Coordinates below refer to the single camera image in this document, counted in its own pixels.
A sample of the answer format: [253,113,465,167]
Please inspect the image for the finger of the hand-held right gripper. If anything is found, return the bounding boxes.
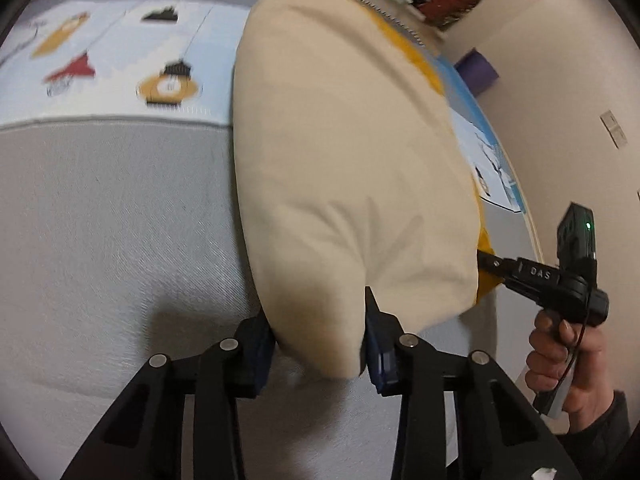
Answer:
[477,250,521,293]

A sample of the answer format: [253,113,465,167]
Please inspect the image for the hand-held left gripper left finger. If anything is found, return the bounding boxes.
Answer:
[60,312,276,480]

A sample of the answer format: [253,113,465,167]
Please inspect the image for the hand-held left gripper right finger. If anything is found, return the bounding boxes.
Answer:
[364,286,583,480]

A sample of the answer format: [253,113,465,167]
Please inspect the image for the beige pants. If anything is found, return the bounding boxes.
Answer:
[232,0,483,380]

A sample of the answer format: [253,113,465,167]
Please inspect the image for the person's right forearm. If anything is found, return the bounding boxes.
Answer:
[562,391,632,461]

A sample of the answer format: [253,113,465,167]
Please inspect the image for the person's right hand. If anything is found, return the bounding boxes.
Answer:
[527,307,617,432]

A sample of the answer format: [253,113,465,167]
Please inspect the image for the grey patterned bed cover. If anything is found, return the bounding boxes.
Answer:
[0,0,546,480]

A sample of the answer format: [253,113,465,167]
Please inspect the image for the purple rolled yoga mat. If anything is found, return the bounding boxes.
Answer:
[454,47,501,97]

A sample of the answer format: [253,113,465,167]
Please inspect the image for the dark red plush cushion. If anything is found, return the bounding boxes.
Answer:
[417,0,483,28]

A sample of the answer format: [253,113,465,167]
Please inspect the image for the printed light blue blanket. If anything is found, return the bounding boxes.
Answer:
[0,0,528,311]

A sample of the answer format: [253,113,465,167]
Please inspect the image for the white wall switch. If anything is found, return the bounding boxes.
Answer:
[600,109,629,150]

